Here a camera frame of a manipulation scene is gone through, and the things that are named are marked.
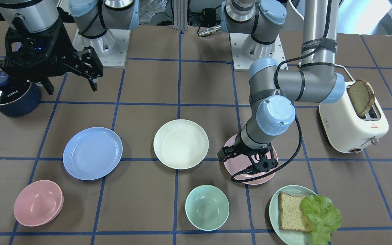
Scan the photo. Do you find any pink bowl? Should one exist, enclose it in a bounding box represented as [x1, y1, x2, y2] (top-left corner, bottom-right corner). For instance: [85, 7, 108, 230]
[13, 180, 64, 227]

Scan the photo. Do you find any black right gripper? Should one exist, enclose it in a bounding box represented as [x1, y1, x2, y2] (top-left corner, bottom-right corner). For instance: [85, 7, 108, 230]
[0, 17, 104, 95]

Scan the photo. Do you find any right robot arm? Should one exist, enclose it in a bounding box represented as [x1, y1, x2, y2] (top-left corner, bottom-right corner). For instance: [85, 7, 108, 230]
[0, 0, 140, 95]

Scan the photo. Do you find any green lettuce leaf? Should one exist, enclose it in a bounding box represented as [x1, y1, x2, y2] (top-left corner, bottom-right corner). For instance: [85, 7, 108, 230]
[300, 194, 342, 245]

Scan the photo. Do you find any glass pot lid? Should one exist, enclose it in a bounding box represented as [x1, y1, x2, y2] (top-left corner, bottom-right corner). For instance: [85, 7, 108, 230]
[0, 71, 31, 104]

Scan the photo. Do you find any mint green bowl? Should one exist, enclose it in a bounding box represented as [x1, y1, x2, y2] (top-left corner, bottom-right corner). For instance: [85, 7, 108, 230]
[185, 185, 230, 231]

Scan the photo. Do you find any white toaster power cord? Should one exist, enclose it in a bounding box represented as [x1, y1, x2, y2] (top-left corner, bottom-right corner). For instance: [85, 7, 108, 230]
[334, 65, 356, 83]

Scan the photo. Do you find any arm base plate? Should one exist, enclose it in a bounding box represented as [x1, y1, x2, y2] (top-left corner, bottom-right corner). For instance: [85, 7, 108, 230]
[230, 33, 286, 71]
[72, 29, 132, 68]

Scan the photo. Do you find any bread slice on plate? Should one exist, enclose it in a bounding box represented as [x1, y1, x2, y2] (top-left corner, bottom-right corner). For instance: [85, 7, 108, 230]
[278, 192, 315, 233]

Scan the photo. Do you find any green plate with food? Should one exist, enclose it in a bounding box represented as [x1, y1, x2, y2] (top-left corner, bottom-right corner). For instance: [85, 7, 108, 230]
[268, 185, 316, 245]

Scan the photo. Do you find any dark blue saucepan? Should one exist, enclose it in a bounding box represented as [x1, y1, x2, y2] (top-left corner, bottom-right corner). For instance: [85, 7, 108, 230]
[0, 80, 42, 117]

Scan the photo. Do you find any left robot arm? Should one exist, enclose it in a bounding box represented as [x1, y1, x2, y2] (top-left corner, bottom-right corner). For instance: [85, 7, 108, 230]
[217, 0, 345, 183]

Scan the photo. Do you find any cream white plate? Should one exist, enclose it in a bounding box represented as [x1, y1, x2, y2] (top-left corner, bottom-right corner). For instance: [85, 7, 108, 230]
[153, 119, 209, 169]

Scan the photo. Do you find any blue plate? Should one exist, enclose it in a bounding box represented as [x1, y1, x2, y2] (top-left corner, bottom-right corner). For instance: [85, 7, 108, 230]
[62, 127, 123, 180]

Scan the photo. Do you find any toast slice in toaster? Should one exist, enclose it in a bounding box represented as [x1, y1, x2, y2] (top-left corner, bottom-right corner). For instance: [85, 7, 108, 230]
[347, 79, 375, 118]

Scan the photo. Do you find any pink plate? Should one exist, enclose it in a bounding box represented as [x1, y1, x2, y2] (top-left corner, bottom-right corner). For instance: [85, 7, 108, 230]
[222, 132, 278, 185]

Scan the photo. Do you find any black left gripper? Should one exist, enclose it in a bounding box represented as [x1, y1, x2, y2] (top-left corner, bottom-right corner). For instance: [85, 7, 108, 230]
[217, 144, 278, 176]

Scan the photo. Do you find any white toaster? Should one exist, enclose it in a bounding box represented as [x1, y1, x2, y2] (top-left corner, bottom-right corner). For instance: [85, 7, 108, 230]
[318, 82, 389, 153]

